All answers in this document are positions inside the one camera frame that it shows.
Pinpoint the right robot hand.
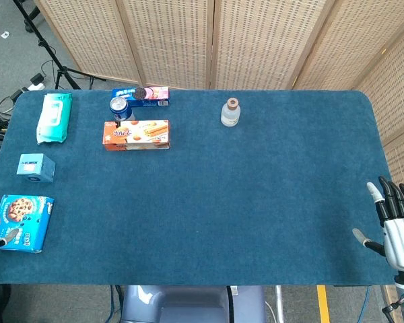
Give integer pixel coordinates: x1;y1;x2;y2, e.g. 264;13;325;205
352;175;404;271

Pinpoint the blue chocolate chip cookie box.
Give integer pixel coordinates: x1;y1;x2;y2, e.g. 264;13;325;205
0;194;55;254

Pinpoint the blue fabric table mat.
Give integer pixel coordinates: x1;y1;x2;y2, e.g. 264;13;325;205
0;89;397;287

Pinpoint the light blue speaker box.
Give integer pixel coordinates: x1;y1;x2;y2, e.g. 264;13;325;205
16;153;57;184

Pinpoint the blue cable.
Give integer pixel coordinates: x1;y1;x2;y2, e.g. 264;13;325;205
356;285;372;323

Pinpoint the yellow floor tape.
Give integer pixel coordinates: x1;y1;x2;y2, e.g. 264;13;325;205
316;285;331;323

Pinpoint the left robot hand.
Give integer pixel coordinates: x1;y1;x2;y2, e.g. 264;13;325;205
0;180;20;253

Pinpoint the blue soda can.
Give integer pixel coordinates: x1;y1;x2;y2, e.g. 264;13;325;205
110;98;135;122

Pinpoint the black tripod stand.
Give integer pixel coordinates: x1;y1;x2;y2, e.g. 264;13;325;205
12;0;107;91

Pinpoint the frosted bottle with wooden cap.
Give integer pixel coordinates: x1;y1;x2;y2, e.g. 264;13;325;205
220;98;240;127

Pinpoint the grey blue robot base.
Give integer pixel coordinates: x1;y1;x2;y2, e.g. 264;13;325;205
120;285;267;323

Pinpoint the green wipes pack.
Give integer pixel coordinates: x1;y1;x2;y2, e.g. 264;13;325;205
36;92;73;145

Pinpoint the white power strip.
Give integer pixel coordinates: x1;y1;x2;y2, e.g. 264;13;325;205
26;73;46;92

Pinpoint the metal table leg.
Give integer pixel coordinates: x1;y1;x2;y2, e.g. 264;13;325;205
275;285;285;323

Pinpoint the blue pink sandwich cookie box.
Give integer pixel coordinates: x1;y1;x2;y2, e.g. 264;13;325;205
111;86;171;108

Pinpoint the orange egg roll box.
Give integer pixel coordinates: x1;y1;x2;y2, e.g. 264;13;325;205
102;119;171;151

